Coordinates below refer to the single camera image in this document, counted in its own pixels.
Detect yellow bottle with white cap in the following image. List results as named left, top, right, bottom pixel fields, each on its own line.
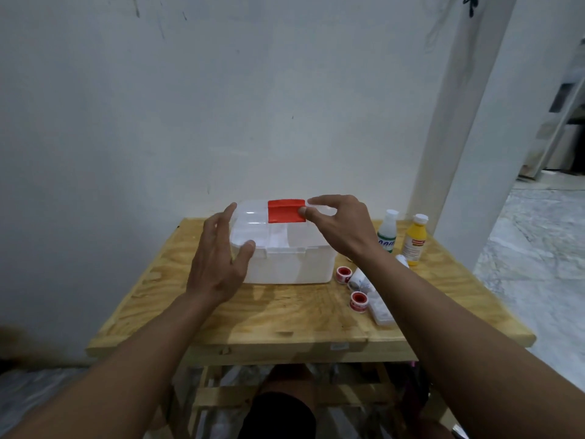
left=401, top=214, right=429, bottom=267

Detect white box with red handle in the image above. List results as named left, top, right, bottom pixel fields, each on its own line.
left=229, top=198, right=339, bottom=285

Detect person's leg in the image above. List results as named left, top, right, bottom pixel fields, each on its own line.
left=267, top=365, right=317, bottom=400

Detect wooden table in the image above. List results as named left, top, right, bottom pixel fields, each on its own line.
left=86, top=217, right=537, bottom=439

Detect person's right forearm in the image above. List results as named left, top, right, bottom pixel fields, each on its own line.
left=352, top=244, right=585, bottom=439

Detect grey refrigerator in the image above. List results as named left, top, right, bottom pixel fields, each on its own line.
left=520, top=38, right=585, bottom=180

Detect person's left forearm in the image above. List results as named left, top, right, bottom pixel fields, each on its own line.
left=0, top=291, right=229, bottom=439

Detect white bandage roll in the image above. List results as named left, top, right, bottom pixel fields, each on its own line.
left=347, top=268, right=376, bottom=294

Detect clear bottle with green label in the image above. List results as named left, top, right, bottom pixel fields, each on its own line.
left=378, top=209, right=400, bottom=254

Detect black shorts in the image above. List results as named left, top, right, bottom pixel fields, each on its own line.
left=238, top=391, right=317, bottom=439

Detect person's right hand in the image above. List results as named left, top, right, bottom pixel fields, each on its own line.
left=298, top=195, right=381, bottom=266

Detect clear plastic pill case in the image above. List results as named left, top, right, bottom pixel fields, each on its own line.
left=367, top=291, right=396, bottom=327

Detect person's left hand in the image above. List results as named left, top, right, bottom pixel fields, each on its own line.
left=185, top=202, right=257, bottom=308

